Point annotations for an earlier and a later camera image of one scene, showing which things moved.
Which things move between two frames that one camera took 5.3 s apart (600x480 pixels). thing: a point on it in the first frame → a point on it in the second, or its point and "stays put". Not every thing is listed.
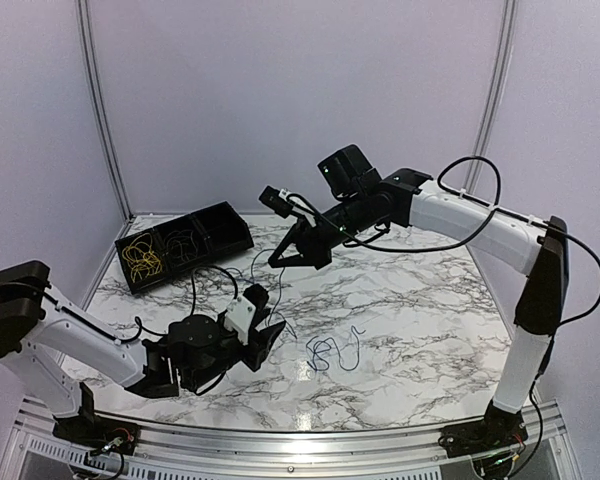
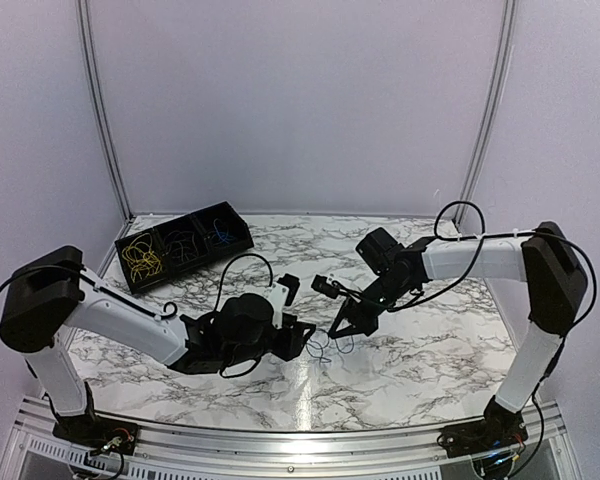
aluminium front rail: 30,451 stays put
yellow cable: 143,261 stays put
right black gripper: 313,251 → 362,323
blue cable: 276,305 → 223,235
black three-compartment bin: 189,241 stays put
